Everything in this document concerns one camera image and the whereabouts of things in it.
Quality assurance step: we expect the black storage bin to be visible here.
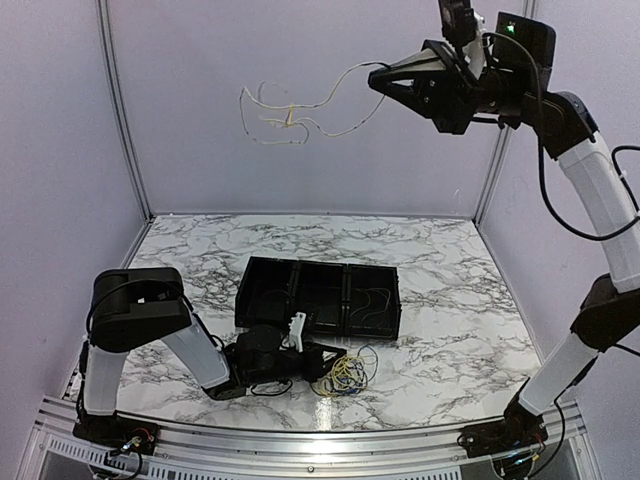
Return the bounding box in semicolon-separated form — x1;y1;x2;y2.
234;256;298;328
342;264;402;341

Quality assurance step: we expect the yellow cable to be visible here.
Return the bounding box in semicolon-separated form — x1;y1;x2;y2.
309;352;374;399

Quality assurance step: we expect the aluminium right corner post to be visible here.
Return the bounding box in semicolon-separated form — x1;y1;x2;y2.
472;0;539;224

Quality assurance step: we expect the aluminium left corner post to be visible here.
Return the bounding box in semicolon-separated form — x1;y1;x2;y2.
95;0;154;223

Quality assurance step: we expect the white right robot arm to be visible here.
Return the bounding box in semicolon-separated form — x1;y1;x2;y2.
368;34;639;448

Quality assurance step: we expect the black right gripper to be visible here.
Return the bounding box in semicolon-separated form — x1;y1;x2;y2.
370;38;532;133

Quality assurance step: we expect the black right storage bin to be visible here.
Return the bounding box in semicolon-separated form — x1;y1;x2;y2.
342;264;402;341

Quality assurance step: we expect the aluminium front table rail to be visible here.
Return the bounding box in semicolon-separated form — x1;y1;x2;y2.
17;397;601;479

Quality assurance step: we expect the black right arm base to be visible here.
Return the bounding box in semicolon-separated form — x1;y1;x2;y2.
457;400;548;458

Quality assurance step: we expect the black left storage bin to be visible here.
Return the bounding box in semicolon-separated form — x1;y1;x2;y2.
234;256;298;328

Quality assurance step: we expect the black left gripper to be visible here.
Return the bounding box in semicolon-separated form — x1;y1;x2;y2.
246;342;348;387

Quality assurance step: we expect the white cable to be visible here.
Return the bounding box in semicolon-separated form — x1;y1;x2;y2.
238;60;394;147

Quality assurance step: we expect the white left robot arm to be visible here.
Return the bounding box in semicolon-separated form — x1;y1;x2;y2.
77;267;347;445

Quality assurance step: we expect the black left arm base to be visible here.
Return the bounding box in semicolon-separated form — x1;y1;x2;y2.
72;413;159;455

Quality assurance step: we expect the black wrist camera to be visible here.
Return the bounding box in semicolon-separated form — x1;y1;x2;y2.
492;12;556;68
283;311;307;353

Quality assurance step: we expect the aluminium corner post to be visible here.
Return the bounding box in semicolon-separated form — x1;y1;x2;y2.
472;0;539;224
95;0;154;223

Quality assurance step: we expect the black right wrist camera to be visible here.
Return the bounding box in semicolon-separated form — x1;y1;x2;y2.
492;12;556;68

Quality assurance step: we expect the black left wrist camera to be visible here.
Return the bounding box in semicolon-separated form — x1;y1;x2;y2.
283;311;307;353

